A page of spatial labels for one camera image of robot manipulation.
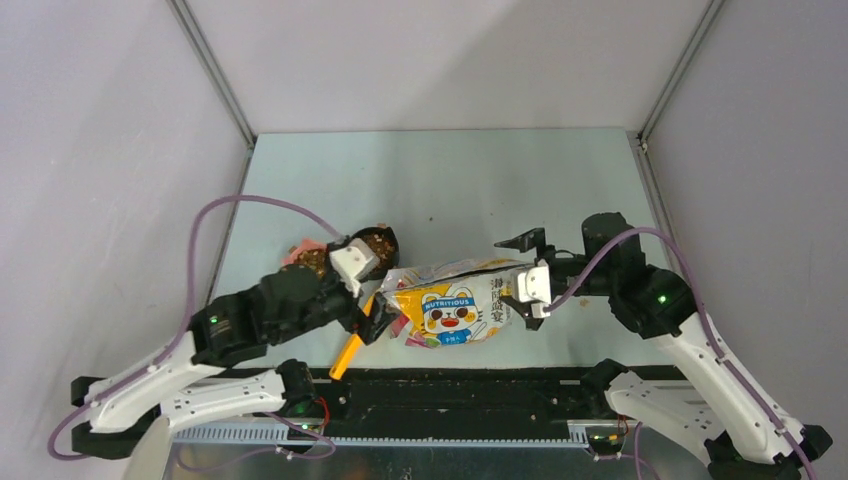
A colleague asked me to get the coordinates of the cat food bag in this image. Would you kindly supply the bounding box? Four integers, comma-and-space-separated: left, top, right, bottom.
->
379, 258, 530, 349

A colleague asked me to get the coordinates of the kibble in pink bowl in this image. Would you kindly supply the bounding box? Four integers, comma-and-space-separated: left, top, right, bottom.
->
292, 248, 327, 278

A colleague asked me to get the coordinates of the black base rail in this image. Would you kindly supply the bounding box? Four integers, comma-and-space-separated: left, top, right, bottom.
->
276, 367, 628, 441

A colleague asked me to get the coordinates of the yellow plastic scoop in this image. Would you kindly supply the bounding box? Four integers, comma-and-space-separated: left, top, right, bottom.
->
329, 333, 364, 381

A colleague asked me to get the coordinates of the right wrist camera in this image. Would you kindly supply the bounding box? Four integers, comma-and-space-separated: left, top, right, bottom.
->
512, 260, 552, 305

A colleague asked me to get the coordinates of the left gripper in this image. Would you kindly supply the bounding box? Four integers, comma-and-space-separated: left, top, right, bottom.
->
275, 243, 403, 343

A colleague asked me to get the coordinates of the pink cat bowl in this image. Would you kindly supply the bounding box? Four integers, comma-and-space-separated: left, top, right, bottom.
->
282, 238, 326, 266

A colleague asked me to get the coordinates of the aluminium frame rail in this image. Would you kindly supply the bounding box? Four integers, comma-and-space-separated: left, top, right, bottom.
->
152, 377, 757, 452

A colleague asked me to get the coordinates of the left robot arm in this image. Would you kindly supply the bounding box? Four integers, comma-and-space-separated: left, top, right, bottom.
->
71, 264, 388, 460

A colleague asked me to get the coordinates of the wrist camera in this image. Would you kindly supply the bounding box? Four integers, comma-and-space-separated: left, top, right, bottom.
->
329, 238, 379, 298
512, 260, 552, 305

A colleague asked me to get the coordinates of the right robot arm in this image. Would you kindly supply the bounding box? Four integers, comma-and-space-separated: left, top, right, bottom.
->
502, 212, 833, 479

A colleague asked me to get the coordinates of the kibble in black bowl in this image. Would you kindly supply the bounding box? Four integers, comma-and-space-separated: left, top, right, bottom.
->
361, 232, 397, 265

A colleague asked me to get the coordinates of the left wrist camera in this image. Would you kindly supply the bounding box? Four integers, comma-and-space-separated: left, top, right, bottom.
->
329, 238, 379, 298

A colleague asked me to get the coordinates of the black pet bowl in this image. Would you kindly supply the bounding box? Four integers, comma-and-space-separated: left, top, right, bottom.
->
352, 224, 400, 281

